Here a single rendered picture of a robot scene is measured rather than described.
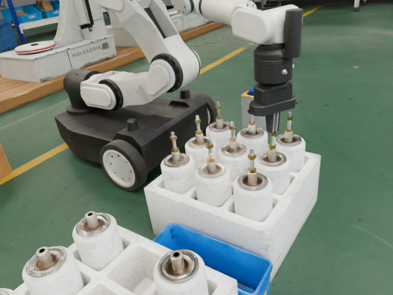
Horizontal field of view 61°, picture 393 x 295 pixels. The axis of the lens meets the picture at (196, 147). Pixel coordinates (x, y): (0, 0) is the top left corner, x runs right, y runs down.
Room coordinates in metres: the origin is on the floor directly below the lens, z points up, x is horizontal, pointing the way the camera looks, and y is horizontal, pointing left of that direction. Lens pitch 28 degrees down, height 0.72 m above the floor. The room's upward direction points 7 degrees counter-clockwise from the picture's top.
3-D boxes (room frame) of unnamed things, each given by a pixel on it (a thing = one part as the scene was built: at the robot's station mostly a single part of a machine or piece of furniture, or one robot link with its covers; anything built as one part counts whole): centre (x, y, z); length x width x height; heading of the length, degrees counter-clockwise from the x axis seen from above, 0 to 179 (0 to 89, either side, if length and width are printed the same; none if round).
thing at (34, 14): (5.56, 2.41, 0.36); 0.50 x 0.38 x 0.21; 55
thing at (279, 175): (0.76, -0.20, 0.16); 0.10 x 0.10 x 0.18
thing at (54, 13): (5.91, 2.17, 0.36); 0.50 x 0.38 x 0.21; 55
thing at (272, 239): (0.83, -0.11, 0.09); 0.39 x 0.39 x 0.18; 52
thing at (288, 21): (0.75, -0.21, 0.57); 0.11 x 0.11 x 0.11; 36
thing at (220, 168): (0.74, -0.03, 0.25); 0.08 x 0.08 x 0.01
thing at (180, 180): (0.81, 0.06, 0.16); 0.10 x 0.10 x 0.18
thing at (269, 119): (0.75, -0.19, 0.37); 0.03 x 0.02 x 0.06; 19
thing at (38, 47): (2.79, 1.19, 0.29); 0.30 x 0.30 x 0.06
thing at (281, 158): (0.76, -0.20, 0.25); 0.08 x 0.08 x 0.01
